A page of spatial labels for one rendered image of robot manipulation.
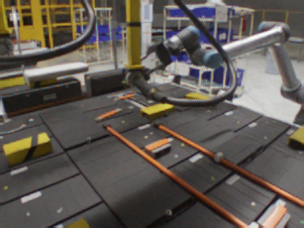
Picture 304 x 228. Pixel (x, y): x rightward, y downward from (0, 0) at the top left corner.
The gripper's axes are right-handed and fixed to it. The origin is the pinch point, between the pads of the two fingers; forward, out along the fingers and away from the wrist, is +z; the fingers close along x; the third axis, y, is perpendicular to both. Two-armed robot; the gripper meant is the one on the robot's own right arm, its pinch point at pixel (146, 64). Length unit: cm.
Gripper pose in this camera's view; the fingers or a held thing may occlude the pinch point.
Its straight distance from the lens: 118.5
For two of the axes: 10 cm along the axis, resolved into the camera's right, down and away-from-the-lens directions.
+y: -3.9, -3.7, 8.4
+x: -4.6, -7.1, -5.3
